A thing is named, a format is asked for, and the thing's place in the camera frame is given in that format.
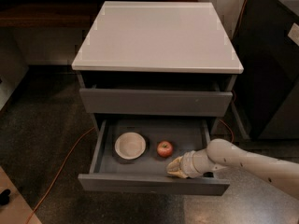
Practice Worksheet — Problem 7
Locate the grey top drawer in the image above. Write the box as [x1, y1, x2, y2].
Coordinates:
[79, 88, 233, 117]

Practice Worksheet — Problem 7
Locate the white bowl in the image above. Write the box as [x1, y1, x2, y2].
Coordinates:
[114, 133, 146, 160]

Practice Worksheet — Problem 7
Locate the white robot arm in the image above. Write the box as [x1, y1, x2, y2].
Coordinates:
[166, 139, 299, 199]

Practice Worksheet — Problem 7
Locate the grey drawer cabinet white top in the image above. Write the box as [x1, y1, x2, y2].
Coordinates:
[72, 1, 243, 132]

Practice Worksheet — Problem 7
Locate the red apple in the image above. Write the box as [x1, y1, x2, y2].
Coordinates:
[157, 141, 173, 158]

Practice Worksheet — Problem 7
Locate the small black object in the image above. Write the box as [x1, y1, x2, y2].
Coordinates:
[0, 189, 11, 205]

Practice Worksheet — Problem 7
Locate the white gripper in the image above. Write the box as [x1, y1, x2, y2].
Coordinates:
[166, 149, 216, 179]

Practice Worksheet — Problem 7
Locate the light wooden board corner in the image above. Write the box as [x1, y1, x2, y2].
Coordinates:
[0, 167, 42, 224]

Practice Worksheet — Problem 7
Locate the dark wooden shelf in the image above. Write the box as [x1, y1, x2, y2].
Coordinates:
[0, 0, 198, 28]

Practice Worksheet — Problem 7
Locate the orange cable on floor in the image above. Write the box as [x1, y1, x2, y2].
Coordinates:
[25, 0, 261, 224]

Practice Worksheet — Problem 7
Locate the grey drawer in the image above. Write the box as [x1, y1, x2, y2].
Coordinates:
[78, 119, 229, 196]
[79, 88, 233, 117]

